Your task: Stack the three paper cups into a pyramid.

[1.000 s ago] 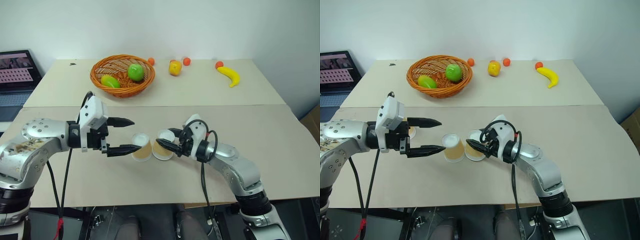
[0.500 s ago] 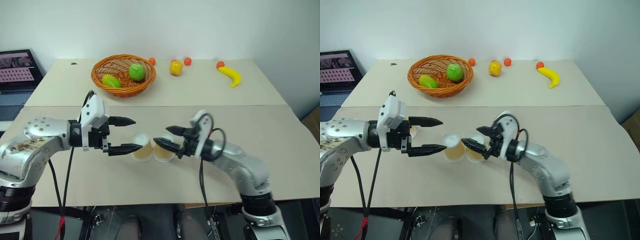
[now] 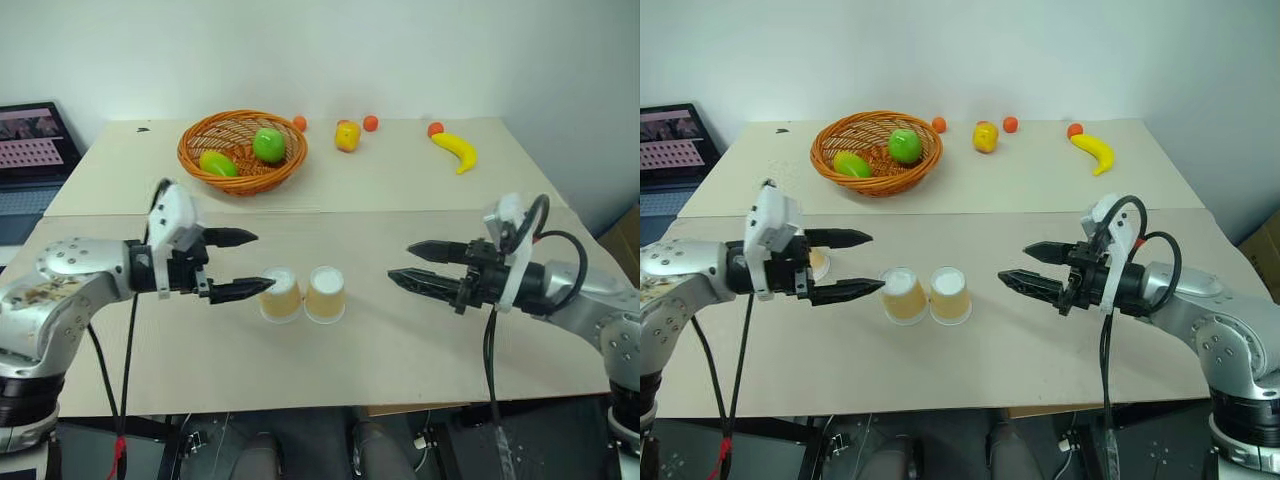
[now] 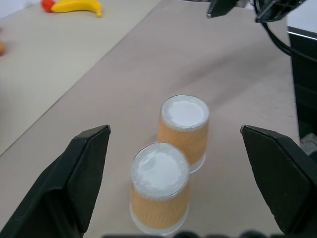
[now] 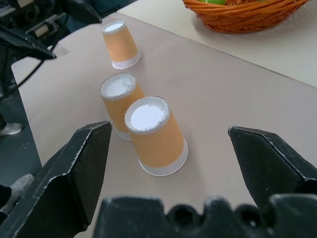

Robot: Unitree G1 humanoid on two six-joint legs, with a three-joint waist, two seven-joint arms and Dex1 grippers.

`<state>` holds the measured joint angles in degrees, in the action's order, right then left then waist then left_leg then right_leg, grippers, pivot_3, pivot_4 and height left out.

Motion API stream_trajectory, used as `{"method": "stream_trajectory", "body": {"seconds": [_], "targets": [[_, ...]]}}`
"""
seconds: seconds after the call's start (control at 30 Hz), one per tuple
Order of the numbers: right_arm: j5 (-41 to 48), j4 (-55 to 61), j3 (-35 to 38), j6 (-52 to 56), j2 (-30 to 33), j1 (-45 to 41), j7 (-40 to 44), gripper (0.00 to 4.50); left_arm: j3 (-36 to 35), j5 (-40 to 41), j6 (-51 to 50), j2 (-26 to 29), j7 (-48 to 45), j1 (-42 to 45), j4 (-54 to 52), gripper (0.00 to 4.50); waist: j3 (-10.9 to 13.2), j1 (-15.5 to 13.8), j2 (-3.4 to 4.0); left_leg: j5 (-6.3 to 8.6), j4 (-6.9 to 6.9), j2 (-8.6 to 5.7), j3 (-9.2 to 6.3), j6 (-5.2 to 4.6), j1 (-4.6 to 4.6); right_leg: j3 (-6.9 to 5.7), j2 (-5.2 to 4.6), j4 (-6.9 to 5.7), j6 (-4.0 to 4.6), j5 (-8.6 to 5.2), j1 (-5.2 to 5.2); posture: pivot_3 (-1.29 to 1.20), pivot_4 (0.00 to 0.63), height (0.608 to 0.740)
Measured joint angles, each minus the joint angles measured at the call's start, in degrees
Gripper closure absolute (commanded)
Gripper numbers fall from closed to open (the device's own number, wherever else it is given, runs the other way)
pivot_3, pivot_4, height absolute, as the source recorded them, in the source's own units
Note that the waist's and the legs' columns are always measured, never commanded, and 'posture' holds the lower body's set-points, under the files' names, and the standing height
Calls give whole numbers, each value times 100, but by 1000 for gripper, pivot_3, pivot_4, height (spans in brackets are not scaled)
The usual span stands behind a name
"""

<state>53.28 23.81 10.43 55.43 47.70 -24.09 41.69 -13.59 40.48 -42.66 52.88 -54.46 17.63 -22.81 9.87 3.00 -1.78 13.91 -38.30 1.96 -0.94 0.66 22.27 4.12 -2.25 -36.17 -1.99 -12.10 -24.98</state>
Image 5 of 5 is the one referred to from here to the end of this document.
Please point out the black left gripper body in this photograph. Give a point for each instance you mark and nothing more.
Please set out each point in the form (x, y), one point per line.
(48, 26)

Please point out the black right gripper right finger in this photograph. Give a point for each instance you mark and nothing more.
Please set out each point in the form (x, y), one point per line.
(270, 168)

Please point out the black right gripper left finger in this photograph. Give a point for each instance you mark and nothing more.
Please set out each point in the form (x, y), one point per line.
(67, 188)

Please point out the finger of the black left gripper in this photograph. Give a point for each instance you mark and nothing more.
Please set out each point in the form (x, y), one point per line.
(24, 44)
(83, 11)

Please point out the clear tape piece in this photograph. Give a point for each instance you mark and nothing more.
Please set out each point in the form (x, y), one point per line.
(63, 50)

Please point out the white sneaker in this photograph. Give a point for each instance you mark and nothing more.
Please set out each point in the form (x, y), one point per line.
(21, 186)
(11, 129)

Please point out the orange ribbed paper cup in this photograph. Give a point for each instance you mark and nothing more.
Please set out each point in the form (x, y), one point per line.
(158, 146)
(121, 44)
(116, 99)

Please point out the green apple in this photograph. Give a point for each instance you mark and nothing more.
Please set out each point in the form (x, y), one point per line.
(213, 1)

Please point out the orange wicker basket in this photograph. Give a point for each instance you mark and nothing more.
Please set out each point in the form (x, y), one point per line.
(245, 17)

